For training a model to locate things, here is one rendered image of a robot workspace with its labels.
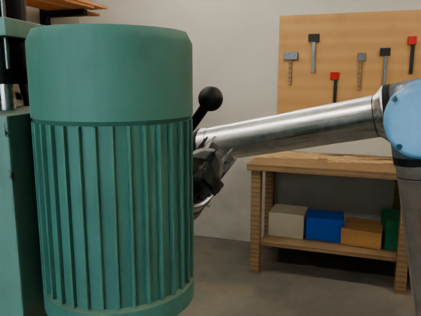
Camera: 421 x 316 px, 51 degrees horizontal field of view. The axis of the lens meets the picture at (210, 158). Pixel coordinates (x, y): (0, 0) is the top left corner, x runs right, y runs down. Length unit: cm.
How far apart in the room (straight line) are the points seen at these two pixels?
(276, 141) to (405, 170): 31
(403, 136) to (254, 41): 311
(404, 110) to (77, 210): 51
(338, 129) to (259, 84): 286
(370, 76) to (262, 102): 88
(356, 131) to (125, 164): 58
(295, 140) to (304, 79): 274
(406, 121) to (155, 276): 45
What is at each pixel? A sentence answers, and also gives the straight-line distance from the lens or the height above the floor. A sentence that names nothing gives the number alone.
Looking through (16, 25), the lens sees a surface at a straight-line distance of 54.
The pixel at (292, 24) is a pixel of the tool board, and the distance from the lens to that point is 371.
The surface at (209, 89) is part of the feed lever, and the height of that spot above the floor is 144.
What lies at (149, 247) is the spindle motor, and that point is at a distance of 45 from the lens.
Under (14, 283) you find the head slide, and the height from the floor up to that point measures 124.
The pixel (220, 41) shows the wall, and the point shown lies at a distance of 386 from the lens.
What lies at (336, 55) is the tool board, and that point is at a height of 163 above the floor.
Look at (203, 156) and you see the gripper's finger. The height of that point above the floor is 133.
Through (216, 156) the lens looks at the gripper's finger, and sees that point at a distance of 69.
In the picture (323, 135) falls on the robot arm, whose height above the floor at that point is 134.
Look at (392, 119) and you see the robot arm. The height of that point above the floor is 139.
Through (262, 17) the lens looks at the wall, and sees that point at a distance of 378.
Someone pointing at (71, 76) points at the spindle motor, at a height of 146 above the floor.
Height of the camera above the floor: 146
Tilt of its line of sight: 10 degrees down
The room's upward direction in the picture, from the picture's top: straight up
